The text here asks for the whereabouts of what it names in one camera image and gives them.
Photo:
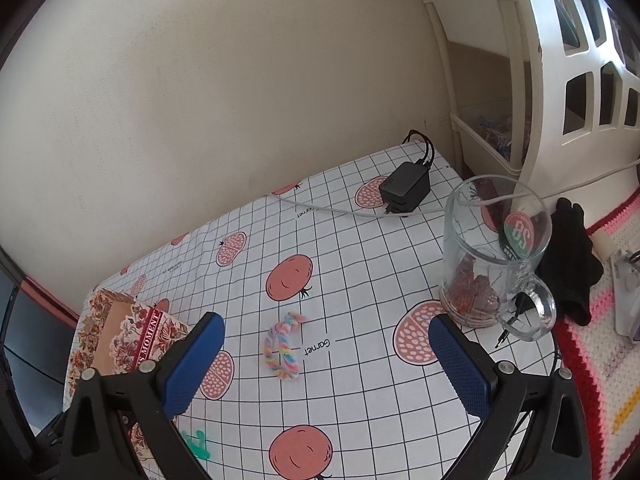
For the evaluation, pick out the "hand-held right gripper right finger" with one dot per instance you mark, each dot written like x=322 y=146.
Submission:
x=460 y=365

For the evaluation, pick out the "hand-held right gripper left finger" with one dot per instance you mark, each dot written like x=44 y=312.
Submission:
x=195 y=360

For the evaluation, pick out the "floral paper gift box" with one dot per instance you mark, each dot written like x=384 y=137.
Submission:
x=130 y=335

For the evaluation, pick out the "desktop with checked tablecloth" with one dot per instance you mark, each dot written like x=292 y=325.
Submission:
x=350 y=285

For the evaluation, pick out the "blue cabinet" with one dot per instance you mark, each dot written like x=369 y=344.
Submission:
x=30 y=360

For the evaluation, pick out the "glass mug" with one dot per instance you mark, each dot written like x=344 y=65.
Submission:
x=475 y=280

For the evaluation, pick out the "green plastic clip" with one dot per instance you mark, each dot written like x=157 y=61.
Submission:
x=196 y=447

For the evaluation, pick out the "black board with pink edge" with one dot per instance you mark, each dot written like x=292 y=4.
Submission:
x=45 y=300

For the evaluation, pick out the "striped crochet blanket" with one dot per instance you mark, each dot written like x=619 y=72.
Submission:
x=610 y=385

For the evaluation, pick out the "black cloth glove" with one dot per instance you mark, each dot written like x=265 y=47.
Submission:
x=572 y=260

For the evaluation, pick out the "black power adapter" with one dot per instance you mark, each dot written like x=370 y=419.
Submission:
x=405 y=187

